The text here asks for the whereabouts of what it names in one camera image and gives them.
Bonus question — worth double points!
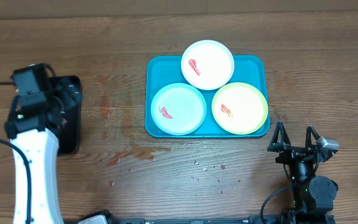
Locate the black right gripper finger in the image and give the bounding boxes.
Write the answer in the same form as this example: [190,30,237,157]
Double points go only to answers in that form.
[305,125,320,148]
[267,121,291,152]

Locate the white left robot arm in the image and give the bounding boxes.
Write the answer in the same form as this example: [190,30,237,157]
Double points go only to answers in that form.
[9,103,81,224]

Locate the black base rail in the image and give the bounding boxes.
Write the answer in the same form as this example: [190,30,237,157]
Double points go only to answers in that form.
[64,210,336,224]

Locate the white plate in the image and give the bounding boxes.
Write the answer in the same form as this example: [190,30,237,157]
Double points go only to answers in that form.
[181,40,234,90]

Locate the black rectangular tray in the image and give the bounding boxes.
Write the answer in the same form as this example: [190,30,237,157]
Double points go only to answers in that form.
[49,75,83,156]

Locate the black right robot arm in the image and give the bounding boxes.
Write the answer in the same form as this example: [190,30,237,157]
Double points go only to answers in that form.
[260,121,339,224]

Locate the teal plastic tray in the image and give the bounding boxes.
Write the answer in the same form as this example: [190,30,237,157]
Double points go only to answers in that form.
[145,55,268,138]

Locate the yellow green plate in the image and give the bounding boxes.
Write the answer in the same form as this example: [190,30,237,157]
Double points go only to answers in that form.
[211,82,269,135]

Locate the light blue plate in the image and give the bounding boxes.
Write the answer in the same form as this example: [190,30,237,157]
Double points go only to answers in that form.
[149,83,207,136]

